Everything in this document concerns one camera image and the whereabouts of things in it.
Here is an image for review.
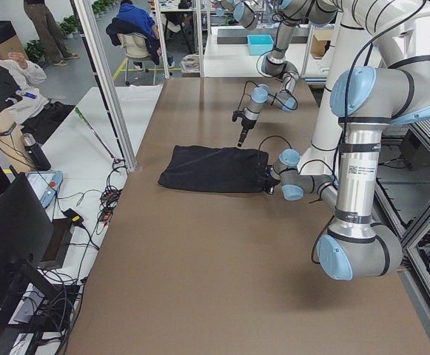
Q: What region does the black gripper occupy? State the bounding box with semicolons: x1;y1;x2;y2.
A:
232;110;255;147
257;164;278;195

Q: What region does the black graphic t-shirt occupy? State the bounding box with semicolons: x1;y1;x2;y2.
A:
158;145;269;193

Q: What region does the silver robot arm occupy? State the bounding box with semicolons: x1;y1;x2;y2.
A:
262;1;430;280
232;1;338;146

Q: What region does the cardboard box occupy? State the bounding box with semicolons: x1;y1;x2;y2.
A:
310;29;334;59

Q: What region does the black power strip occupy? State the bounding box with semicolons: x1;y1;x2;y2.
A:
98;187;121;226

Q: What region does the seated person dark jacket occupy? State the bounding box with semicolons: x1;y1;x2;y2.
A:
106;1;161;64

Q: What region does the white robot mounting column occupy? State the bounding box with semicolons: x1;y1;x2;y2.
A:
287;1;430;191

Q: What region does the blue teach pendant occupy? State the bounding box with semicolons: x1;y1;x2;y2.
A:
25;170;63;208

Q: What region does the black water bottle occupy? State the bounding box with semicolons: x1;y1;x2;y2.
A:
22;133;51;171

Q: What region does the black computer monitor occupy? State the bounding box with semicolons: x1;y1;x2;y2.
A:
0;174;57;325

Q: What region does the aluminium frame cage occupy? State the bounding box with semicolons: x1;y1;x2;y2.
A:
70;0;137;172

